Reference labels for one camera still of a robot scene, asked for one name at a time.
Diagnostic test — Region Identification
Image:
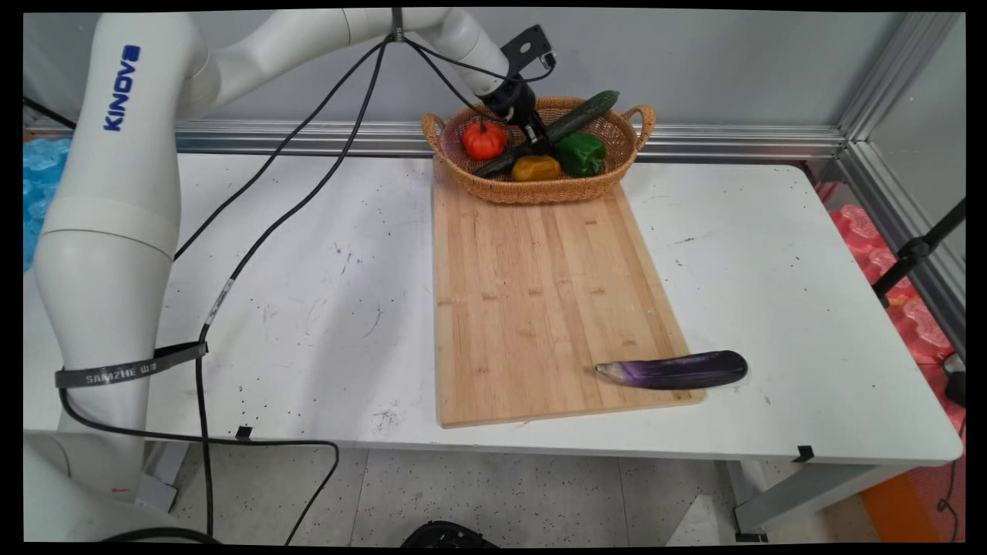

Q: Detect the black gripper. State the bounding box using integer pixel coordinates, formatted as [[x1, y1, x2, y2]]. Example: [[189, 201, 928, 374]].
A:
[[483, 77, 554, 150]]

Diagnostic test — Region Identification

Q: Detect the yellow bell pepper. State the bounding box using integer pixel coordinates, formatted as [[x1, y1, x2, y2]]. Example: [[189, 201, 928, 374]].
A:
[[510, 155, 561, 183]]

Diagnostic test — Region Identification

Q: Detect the orange toy pumpkin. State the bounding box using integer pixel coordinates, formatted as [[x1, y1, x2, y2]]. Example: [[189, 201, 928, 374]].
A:
[[462, 118, 508, 162]]

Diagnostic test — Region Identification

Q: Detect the green bell pepper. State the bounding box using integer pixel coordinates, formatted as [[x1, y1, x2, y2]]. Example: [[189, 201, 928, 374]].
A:
[[557, 132, 608, 177]]

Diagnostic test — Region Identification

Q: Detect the dark green cucumber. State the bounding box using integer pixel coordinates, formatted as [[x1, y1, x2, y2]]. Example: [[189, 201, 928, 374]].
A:
[[473, 90, 621, 180]]

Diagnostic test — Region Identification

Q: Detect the woven wicker basket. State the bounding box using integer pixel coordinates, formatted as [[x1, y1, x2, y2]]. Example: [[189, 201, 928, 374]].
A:
[[421, 96, 657, 205]]

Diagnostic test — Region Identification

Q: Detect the bamboo cutting board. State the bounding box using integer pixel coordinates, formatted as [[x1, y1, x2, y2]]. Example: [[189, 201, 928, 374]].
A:
[[432, 156, 706, 429]]

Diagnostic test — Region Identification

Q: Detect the purple eggplant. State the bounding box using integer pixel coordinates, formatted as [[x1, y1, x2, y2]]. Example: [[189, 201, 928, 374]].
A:
[[594, 350, 749, 391]]

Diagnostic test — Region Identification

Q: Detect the black tripod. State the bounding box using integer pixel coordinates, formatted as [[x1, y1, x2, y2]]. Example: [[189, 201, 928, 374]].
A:
[[872, 198, 966, 309]]

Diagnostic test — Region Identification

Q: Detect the red foam mat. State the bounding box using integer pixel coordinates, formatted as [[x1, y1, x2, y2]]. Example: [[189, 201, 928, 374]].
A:
[[827, 203, 966, 432]]

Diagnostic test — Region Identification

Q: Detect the black round floor object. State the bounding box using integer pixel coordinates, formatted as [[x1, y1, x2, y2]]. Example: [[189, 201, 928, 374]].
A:
[[400, 520, 500, 550]]

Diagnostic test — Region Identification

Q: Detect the grey metal table leg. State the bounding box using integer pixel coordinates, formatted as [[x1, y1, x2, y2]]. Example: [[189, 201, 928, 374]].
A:
[[728, 460, 918, 542]]

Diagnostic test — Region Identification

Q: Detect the small black device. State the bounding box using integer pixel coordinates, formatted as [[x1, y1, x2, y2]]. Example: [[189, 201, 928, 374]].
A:
[[943, 353, 967, 408]]

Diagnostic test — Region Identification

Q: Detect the blue foam mat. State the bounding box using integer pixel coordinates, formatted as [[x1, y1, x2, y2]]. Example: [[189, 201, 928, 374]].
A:
[[23, 137, 72, 272]]

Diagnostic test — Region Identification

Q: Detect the orange floor box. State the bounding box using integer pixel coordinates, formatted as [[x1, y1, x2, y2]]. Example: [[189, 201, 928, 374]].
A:
[[858, 455, 966, 544]]

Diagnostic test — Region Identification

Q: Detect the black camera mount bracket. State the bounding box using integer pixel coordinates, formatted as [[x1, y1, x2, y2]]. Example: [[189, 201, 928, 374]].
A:
[[500, 24, 558, 79]]

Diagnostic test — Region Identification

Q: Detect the thin black camera cable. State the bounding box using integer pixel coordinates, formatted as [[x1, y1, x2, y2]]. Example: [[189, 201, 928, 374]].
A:
[[406, 37, 558, 84]]

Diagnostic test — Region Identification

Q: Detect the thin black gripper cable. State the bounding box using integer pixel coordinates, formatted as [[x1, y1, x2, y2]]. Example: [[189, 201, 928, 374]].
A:
[[404, 39, 498, 118]]

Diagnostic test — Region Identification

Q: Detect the horizontal aluminium frame rail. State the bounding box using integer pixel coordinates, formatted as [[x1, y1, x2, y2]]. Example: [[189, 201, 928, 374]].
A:
[[23, 118, 847, 161]]

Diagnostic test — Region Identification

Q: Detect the black cable behind arm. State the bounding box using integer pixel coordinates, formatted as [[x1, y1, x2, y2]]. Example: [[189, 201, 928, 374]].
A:
[[173, 37, 392, 261]]

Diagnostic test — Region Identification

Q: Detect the long black cable with label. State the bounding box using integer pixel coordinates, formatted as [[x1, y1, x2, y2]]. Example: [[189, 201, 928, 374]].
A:
[[194, 35, 402, 539]]

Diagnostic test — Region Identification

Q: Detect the slanted aluminium frame rail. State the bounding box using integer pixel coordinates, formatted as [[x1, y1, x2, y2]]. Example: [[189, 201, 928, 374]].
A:
[[835, 11, 966, 359]]

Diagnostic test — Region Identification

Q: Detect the black cable on floor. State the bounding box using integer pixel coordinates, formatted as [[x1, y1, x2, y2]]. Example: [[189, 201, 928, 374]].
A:
[[59, 385, 341, 546]]

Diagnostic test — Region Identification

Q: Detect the grey SAMZHE strap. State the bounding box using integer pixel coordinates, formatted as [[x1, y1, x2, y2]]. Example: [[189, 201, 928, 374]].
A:
[[54, 341, 209, 389]]

